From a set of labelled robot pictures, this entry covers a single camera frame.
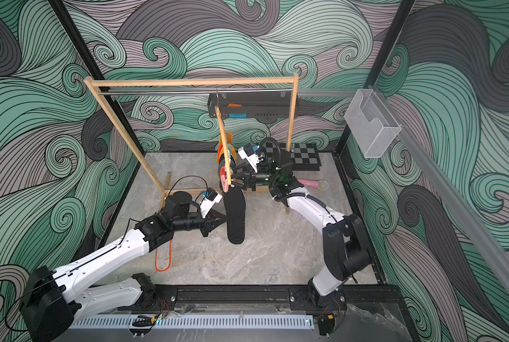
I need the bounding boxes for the black insole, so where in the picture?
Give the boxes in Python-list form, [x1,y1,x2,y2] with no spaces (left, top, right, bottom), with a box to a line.
[224,187,246,245]

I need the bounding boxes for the white slotted cable duct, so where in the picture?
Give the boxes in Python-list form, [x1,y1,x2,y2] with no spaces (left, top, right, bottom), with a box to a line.
[71,313,315,330]

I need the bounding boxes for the wooden clothes rack frame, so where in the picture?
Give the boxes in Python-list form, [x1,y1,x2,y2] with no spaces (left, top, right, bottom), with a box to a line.
[84,74,299,202]

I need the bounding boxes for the black wall tool shelf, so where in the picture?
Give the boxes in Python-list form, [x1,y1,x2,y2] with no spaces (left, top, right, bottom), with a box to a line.
[207,91,291,122]

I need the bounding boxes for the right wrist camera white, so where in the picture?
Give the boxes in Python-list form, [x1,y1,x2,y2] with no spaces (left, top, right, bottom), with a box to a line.
[238,145,267,172]

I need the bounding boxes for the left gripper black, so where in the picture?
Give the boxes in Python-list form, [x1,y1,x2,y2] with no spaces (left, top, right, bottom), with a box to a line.
[172,210,229,238]

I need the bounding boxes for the curved wooden clip hanger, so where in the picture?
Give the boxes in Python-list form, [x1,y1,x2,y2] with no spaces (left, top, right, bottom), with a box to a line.
[214,106,232,192]

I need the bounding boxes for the red patterned insole front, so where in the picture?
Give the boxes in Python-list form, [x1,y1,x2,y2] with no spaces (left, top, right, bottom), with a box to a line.
[154,242,173,273]

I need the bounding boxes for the clear plastic wall bin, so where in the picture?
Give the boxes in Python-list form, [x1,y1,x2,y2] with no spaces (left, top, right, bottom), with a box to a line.
[344,89,401,159]

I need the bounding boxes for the orange yellow insole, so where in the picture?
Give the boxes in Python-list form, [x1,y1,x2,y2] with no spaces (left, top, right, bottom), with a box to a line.
[217,132,237,164]

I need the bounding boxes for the black white chessboard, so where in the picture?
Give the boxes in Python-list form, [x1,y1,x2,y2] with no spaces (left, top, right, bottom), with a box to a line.
[260,141,321,171]

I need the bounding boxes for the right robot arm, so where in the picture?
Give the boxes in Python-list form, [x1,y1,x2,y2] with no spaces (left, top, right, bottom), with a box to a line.
[231,167,371,308]

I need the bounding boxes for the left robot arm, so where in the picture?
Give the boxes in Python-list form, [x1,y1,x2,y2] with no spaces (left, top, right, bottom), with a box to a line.
[19,188,227,341]

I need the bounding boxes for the pink toy microphone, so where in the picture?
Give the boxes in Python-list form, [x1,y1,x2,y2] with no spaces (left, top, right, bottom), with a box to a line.
[299,179,329,191]

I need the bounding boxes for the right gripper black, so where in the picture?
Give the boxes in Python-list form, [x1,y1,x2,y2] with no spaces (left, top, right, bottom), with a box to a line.
[230,162,284,192]

